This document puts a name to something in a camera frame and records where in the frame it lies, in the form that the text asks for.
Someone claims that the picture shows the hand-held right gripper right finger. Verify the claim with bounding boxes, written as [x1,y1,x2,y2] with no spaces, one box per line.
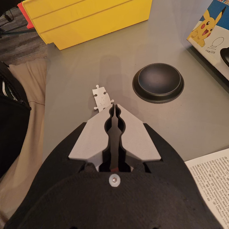
[115,104,162,172]

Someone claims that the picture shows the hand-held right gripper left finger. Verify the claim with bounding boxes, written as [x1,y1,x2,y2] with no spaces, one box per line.
[68,104,115,172]

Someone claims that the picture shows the joined white puzzle pieces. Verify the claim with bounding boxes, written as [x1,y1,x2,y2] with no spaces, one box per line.
[92,85,114,112]

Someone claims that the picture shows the yellow plastic bin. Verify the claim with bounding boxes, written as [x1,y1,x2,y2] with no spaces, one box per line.
[21,0,153,50]

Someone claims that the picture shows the black round puzzle stand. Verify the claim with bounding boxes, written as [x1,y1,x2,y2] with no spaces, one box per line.
[132,63,185,104]

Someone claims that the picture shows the colourful puzzle box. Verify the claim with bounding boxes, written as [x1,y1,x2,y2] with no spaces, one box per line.
[186,0,229,81]

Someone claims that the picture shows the person's beige trousers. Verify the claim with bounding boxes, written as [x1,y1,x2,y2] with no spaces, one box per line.
[0,59,47,220]

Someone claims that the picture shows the person's black jacket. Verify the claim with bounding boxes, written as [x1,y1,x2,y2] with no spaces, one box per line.
[0,62,31,177]

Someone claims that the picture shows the white printed leaflet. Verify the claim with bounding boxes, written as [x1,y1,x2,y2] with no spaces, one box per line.
[184,148,229,229]

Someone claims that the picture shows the orange traffic cone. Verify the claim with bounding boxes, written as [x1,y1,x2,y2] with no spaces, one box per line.
[17,4,34,29]

